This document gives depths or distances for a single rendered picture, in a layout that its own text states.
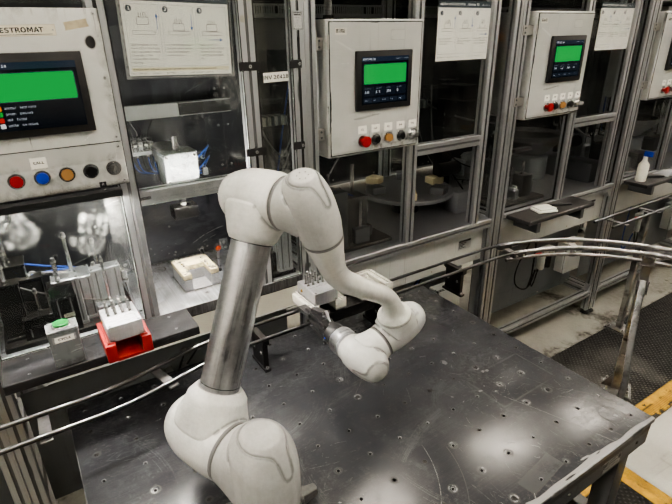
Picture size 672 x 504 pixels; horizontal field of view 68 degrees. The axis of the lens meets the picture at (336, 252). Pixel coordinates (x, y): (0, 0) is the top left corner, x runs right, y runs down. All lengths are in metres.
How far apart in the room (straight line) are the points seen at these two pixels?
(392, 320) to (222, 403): 0.54
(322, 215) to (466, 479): 0.81
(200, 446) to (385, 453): 0.52
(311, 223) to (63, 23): 0.82
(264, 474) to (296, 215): 0.56
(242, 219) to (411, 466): 0.81
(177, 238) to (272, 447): 1.20
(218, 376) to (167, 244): 0.99
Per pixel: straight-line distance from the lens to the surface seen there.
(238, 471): 1.19
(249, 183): 1.18
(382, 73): 1.90
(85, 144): 1.55
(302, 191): 1.06
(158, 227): 2.12
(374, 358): 1.44
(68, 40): 1.53
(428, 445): 1.55
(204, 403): 1.27
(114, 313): 1.61
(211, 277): 1.90
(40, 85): 1.50
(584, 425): 1.74
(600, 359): 3.31
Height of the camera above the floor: 1.77
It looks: 24 degrees down
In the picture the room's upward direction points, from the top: 1 degrees counter-clockwise
